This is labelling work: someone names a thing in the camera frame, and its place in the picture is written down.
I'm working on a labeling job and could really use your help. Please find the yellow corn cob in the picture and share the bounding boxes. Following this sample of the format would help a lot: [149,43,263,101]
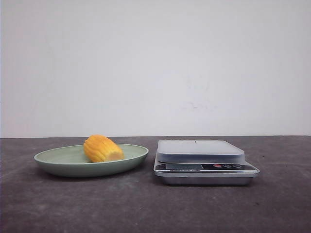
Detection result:
[83,134,125,162]

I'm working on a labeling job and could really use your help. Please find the silver digital kitchen scale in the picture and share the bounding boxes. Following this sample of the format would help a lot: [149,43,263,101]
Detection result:
[154,139,260,185]

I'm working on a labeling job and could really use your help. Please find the green round plate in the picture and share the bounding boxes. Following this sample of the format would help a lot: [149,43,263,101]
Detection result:
[34,144,149,178]

